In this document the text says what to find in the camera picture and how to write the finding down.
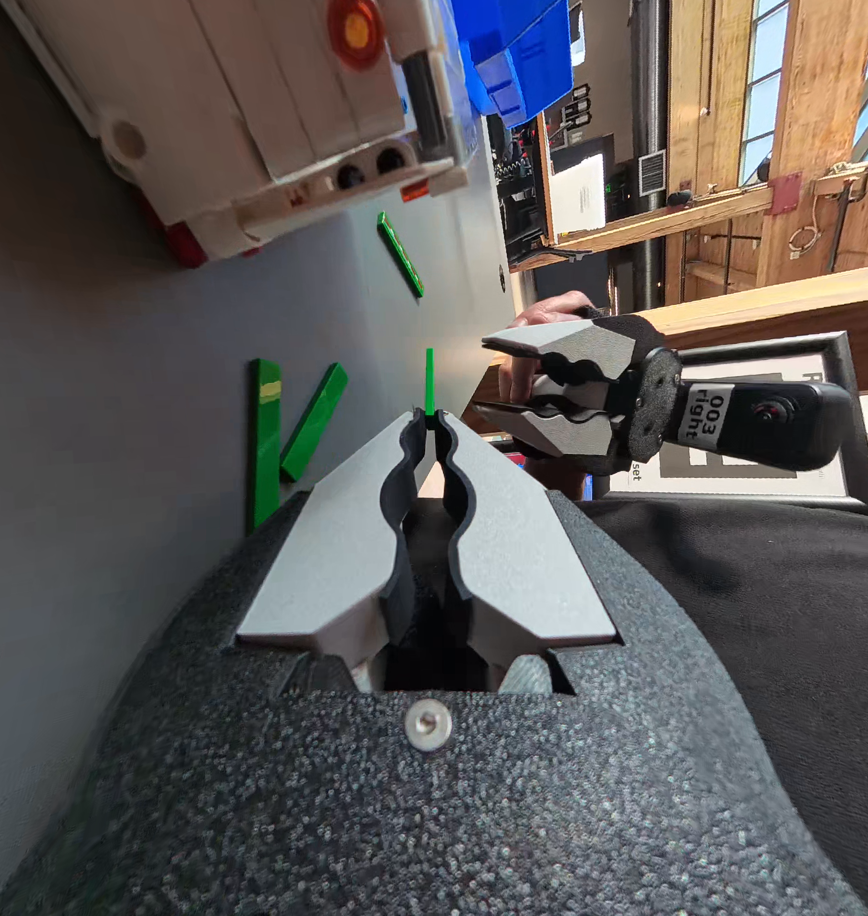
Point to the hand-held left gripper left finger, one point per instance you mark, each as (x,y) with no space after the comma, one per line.
(326,558)

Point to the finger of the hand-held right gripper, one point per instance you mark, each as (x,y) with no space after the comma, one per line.
(570,343)
(570,433)

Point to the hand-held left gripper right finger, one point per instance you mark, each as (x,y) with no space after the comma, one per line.
(527,565)

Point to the thin green lego tile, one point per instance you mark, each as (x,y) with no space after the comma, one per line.
(429,379)

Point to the green lego tile yellow mark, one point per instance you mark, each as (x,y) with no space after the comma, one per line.
(265,444)

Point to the plain green lego tile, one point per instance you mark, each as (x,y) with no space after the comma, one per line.
(313,422)

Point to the green striped lego tile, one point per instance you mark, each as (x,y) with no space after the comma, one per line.
(401,254)

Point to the white lego truck model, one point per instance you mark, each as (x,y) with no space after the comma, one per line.
(247,107)

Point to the person's right hand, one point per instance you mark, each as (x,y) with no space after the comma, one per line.
(555,308)

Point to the black framed sign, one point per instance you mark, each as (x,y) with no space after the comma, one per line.
(856,429)

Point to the wooden ledge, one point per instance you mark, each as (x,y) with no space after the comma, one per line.
(763,308)

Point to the white paper sheet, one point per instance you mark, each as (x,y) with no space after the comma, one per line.
(577,193)

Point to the black equipment rack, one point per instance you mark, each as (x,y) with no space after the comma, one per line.
(523,193)

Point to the person's black sweatshirt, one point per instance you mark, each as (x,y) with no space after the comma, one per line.
(763,644)

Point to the black vertical pipe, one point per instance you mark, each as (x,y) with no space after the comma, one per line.
(650,107)

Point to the blue plastic bin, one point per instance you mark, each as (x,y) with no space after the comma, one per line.
(512,50)

